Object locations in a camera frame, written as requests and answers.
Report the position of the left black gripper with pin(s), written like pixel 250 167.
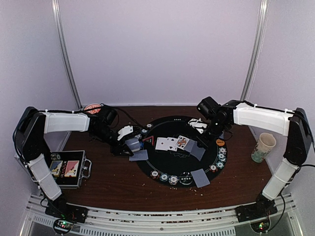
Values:
pixel 116 149

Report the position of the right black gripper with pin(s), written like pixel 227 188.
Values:
pixel 204 141

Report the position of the blue card deck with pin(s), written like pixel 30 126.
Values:
pixel 133 144

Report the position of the orange big blind button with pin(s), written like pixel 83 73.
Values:
pixel 220 142

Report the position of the red black all-in triangle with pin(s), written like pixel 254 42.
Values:
pixel 149 140

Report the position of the blue white chips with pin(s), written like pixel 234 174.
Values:
pixel 173 180
pixel 222 154

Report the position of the face-down board card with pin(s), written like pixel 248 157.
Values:
pixel 190 146
pixel 197 151

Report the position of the queen of spades card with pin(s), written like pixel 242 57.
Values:
pixel 181 142

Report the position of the ace of diamonds card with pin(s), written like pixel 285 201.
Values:
pixel 161 143

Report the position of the two of clubs card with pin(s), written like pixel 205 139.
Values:
pixel 171 143

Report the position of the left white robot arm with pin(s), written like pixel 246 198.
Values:
pixel 33 150

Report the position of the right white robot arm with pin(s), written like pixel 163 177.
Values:
pixel 292 124

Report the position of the red white patterned bowl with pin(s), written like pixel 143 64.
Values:
pixel 92 108

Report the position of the aluminium poker case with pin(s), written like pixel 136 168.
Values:
pixel 84 169

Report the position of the red card box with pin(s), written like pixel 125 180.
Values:
pixel 72 168

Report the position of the white green paper cup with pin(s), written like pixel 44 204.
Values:
pixel 265 143

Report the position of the round black poker mat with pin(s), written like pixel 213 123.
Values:
pixel 173 163

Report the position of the chips in case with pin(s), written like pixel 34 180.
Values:
pixel 55 156

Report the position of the yellow blue card box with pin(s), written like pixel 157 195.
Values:
pixel 55 168

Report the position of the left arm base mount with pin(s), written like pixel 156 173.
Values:
pixel 77 214

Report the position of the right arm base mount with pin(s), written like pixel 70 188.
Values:
pixel 253 211

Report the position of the right aluminium frame post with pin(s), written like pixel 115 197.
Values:
pixel 256 49

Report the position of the aluminium frame post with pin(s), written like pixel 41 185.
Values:
pixel 64 52
pixel 256 49

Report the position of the aluminium front rail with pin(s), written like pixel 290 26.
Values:
pixel 208 222

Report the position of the left aluminium frame post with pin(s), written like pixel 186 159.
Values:
pixel 64 52

